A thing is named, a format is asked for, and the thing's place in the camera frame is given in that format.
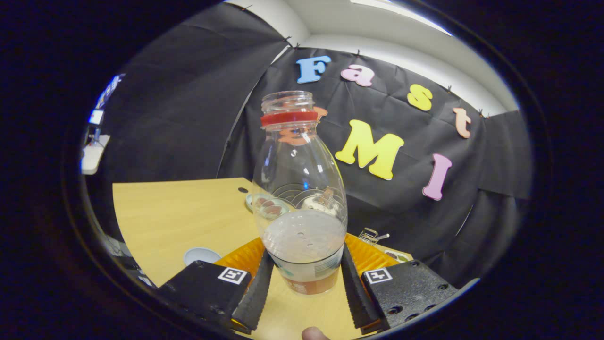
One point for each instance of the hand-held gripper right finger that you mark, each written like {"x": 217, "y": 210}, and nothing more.
{"x": 356, "y": 295}

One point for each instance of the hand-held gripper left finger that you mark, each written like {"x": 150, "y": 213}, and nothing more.
{"x": 257, "y": 295}

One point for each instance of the pale grey cup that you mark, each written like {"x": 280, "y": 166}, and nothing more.
{"x": 200, "y": 256}

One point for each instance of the clear plastic juice bottle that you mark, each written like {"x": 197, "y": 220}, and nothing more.
{"x": 302, "y": 236}

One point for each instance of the white divided snack dish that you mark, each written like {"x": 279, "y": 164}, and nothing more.
{"x": 396, "y": 256}

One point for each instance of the small metal rack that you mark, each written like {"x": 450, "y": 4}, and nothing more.
{"x": 370, "y": 235}

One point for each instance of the brown food pieces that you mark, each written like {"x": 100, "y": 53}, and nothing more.
{"x": 271, "y": 205}

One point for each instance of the pale green plate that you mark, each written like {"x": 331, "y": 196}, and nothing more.
{"x": 249, "y": 202}

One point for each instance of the white toaster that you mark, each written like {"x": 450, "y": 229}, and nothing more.
{"x": 314, "y": 203}

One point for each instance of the wooden table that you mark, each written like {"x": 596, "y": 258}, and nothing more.
{"x": 188, "y": 217}

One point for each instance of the black backdrop cloth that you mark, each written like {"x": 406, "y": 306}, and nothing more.
{"x": 188, "y": 118}

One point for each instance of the white side desk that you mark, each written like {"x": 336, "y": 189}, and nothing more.
{"x": 92, "y": 158}

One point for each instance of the small lit screen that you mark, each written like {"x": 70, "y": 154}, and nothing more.
{"x": 96, "y": 117}

